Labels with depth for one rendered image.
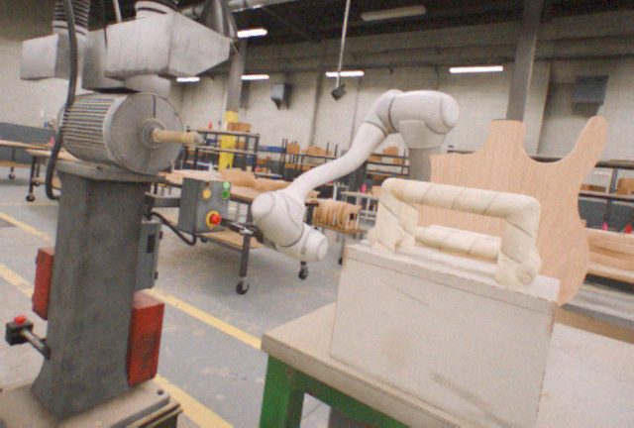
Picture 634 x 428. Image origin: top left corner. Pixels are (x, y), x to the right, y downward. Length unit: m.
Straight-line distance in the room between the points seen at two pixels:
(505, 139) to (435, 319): 0.47
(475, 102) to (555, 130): 2.23
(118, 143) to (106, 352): 0.76
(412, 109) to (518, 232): 0.78
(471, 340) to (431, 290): 0.07
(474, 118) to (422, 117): 10.94
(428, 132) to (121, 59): 0.90
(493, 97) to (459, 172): 11.31
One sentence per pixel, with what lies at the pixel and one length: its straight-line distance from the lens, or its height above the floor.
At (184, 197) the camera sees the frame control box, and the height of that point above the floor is 1.04.
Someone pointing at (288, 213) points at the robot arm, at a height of 1.08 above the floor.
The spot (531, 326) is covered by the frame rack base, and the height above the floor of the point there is 1.07.
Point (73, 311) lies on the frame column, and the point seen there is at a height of 0.65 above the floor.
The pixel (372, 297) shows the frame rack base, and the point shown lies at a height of 1.04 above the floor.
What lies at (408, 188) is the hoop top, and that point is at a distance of 0.52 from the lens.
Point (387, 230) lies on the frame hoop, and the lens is 0.54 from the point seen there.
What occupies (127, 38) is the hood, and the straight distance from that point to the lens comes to 1.15.
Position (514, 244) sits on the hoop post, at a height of 1.15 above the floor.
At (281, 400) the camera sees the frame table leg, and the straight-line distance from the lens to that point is 0.69.
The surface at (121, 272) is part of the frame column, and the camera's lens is 1.49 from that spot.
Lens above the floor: 1.21
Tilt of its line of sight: 3 degrees down
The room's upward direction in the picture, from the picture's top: 8 degrees clockwise
